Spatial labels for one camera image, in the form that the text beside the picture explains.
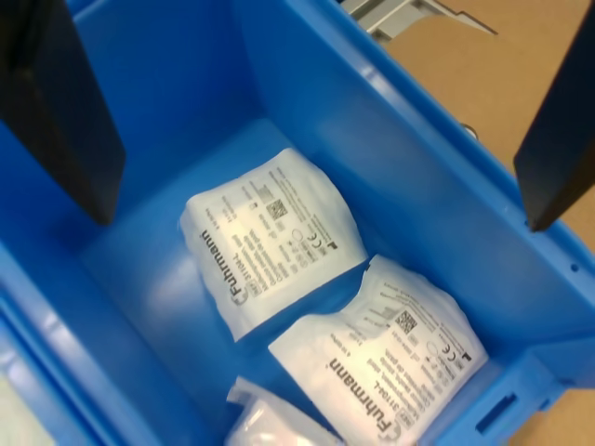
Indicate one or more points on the white Fuhrmann gauze packet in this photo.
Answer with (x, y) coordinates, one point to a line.
(372, 362)
(260, 251)

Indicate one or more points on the blue plastic bin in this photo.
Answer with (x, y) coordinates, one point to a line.
(18, 344)
(186, 116)

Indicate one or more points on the short aluminium profile piece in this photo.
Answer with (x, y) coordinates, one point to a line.
(395, 18)

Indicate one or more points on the white gauze in clear bag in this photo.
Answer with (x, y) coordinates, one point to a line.
(269, 423)

